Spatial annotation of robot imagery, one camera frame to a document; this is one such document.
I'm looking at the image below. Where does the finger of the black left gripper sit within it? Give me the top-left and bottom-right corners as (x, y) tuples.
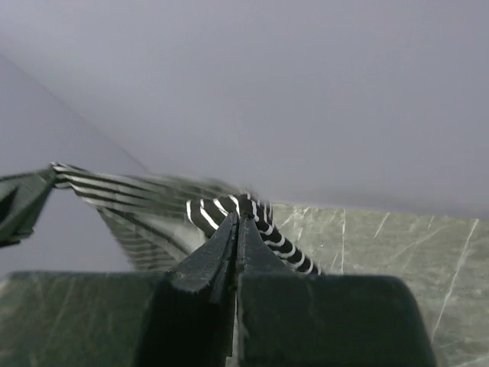
(1, 167), (56, 247)

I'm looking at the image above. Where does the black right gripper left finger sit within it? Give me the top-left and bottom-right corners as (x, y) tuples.
(1, 214), (238, 366)

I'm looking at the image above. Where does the thin striped tank top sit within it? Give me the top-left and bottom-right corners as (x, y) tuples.
(51, 162), (322, 274)

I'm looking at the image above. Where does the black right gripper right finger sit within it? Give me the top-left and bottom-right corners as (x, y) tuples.
(237, 219), (437, 366)

